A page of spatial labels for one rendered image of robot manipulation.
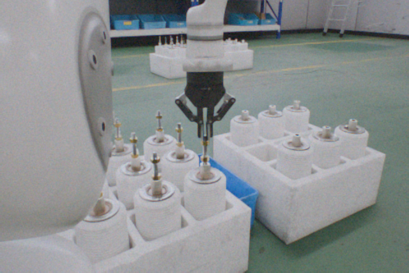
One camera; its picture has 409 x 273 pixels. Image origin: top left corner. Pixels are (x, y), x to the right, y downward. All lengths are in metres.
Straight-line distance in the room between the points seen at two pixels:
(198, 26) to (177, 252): 0.44
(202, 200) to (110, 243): 0.20
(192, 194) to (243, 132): 0.39
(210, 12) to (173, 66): 2.24
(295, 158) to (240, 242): 0.26
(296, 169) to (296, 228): 0.16
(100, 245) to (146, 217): 0.10
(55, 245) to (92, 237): 0.45
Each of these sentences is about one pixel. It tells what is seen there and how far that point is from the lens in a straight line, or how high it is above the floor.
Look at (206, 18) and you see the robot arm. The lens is 0.60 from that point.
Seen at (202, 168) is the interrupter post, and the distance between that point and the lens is 0.71.
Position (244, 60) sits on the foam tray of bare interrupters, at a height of 0.09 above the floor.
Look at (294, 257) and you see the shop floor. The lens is 0.92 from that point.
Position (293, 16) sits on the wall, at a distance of 7.68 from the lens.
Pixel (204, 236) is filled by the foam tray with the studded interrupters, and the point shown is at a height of 0.16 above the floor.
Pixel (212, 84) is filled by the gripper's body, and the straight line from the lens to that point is 0.62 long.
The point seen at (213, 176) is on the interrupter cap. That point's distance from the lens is 0.72.
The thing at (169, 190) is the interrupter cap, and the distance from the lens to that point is 0.67.
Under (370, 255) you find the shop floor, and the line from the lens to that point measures 1.00.
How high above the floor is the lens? 0.61
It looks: 20 degrees down
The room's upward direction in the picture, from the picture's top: straight up
